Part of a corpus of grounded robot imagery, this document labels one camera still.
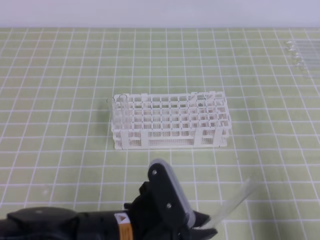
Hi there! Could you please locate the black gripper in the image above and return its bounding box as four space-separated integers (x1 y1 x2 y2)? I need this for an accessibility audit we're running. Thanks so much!
114 181 218 240

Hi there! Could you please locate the clear glass test tube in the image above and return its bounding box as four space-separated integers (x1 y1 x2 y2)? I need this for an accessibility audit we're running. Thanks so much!
291 52 320 61
285 40 320 49
294 58 320 67
296 63 320 72
200 178 259 230
288 47 320 55

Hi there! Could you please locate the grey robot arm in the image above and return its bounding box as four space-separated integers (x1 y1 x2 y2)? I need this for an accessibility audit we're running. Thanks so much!
0 182 218 240

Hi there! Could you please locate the white plastic test tube rack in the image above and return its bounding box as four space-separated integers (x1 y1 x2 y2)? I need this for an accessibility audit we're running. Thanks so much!
111 91 232 150

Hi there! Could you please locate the green checkered tablecloth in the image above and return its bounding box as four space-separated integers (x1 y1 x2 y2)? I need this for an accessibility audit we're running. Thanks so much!
0 28 320 240

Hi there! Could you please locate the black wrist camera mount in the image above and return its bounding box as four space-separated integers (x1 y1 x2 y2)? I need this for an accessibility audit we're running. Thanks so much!
148 158 196 229

